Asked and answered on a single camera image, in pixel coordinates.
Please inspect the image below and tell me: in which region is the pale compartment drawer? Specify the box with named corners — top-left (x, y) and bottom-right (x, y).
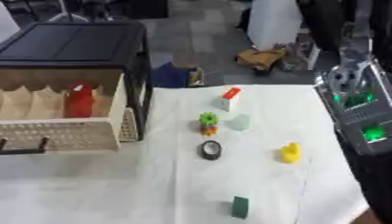
top-left (0, 69), bottom-right (140, 154)

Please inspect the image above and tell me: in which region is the green orange gear toy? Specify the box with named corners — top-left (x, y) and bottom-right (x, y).
top-left (197, 111), bottom-right (222, 137)

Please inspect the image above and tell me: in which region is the white box with orange top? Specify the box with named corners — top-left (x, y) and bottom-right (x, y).
top-left (211, 87), bottom-right (244, 113)

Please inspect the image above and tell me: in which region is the black tape roll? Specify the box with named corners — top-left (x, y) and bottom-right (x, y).
top-left (197, 140), bottom-right (224, 161)

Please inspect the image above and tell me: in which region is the blue bag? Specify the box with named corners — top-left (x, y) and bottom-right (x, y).
top-left (150, 61), bottom-right (200, 88)

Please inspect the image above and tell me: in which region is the yellow toy block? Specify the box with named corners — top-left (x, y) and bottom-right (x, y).
top-left (278, 142), bottom-right (302, 164)

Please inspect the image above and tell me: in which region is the dark green block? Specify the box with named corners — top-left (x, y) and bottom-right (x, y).
top-left (229, 196), bottom-right (251, 220)

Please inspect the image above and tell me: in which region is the red bottle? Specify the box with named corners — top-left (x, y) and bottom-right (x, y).
top-left (62, 82), bottom-right (97, 119)

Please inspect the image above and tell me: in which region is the white panel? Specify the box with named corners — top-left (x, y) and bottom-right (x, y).
top-left (246, 0), bottom-right (304, 51)

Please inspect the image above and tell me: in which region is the black cabinet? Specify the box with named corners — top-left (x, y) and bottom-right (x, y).
top-left (0, 20), bottom-right (155, 142)

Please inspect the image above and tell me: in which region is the black drawer handle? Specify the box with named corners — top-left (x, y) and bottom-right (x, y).
top-left (0, 136), bottom-right (51, 156)

